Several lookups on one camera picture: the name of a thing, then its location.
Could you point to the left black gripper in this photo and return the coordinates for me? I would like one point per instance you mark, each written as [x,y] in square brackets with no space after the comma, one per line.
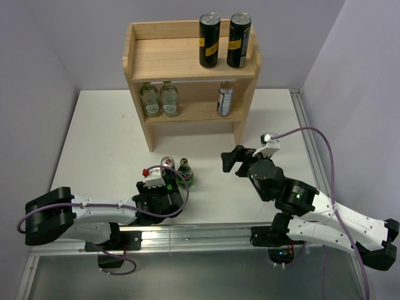
[144,190]

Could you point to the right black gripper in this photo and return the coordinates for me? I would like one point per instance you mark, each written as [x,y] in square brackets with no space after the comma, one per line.
[245,155]

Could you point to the green glass bottle front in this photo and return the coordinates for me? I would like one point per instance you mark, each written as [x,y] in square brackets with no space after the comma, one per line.
[169,177]

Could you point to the green glass bottle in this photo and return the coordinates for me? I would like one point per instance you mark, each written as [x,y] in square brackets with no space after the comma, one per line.
[169,177]
[186,172]

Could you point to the silver blue energy can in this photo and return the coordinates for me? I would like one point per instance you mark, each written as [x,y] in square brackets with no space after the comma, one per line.
[226,91]

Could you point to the black yellow soda can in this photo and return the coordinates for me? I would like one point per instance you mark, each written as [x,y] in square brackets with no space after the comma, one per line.
[238,40]
[209,29]

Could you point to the black yellow soda can front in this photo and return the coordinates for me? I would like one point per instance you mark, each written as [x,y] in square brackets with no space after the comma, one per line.
[209,29]

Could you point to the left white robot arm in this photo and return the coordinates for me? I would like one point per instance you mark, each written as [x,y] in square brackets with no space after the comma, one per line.
[62,214]

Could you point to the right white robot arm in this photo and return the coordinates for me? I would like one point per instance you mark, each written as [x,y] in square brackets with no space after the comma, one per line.
[307,214]

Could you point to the green glass bottle rear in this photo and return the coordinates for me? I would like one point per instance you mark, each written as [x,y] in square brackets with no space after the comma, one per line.
[186,172]

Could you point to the blue red energy can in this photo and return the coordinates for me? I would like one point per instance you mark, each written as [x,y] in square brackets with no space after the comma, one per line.
[167,163]

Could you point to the clear glass bottle right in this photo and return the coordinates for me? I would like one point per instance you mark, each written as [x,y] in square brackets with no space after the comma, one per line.
[169,98]

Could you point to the clear glass bottle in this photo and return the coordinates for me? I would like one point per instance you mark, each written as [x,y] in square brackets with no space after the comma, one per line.
[150,99]
[169,98]

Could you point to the clear glass bottle left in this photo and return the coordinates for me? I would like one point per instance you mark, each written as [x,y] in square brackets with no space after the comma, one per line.
[150,99]

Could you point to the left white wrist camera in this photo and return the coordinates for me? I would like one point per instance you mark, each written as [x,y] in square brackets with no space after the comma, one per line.
[153,178]

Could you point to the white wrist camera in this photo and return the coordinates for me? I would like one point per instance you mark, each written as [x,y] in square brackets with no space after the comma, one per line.
[153,178]
[269,145]

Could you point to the aluminium front rail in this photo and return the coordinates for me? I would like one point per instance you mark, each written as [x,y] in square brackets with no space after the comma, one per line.
[185,238]

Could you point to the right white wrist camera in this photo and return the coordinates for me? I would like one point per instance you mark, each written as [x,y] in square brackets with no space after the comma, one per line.
[269,145]

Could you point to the aluminium side rail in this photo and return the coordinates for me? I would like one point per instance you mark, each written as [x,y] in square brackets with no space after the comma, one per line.
[318,171]

